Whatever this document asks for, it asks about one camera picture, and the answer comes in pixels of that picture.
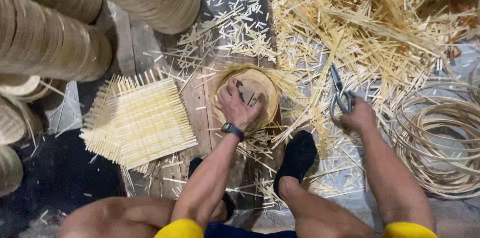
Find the person's right hand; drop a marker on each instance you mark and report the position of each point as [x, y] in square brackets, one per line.
[362, 116]

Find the person's right fingers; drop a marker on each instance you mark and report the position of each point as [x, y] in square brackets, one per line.
[347, 118]

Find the person's left hand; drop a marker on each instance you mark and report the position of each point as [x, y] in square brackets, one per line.
[234, 108]

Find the short stack of bamboo baskets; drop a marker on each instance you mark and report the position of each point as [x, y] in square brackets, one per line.
[8, 170]
[13, 121]
[18, 85]

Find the person's right black sock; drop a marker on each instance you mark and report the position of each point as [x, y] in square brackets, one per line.
[296, 159]

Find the person's black sock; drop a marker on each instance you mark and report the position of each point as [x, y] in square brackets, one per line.
[227, 202]
[296, 159]

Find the person's yellow sleeve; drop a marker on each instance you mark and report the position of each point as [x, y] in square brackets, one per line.
[180, 229]
[408, 230]

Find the person's left black sock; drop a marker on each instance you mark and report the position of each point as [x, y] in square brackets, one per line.
[227, 202]

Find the person's yellow right sleeve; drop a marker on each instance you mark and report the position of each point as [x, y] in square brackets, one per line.
[408, 230]

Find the heap of bamboo strip trimmings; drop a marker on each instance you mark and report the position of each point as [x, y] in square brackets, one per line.
[356, 24]

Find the black wristwatch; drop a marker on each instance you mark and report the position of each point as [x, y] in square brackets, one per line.
[229, 128]

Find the clear plastic sheet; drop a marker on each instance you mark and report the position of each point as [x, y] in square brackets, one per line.
[67, 112]

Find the stack of square woven mats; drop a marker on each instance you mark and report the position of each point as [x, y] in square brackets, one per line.
[146, 121]

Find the round bamboo basket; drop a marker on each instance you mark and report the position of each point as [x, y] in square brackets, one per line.
[264, 84]

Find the grey metal scissors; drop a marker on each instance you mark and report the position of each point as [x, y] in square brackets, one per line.
[336, 76]

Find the person's leg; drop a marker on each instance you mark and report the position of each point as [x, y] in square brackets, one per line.
[112, 217]
[318, 211]

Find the person's yellow left sleeve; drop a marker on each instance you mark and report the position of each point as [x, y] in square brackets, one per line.
[180, 229]

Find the person's right leg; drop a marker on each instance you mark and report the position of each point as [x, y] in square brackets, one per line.
[318, 211]

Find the person's dark blue shorts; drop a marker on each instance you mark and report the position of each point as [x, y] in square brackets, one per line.
[243, 231]

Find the person's left leg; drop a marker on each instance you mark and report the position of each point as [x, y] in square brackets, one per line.
[112, 217]

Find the coil of bamboo hoops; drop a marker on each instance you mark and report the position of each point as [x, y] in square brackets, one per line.
[403, 144]

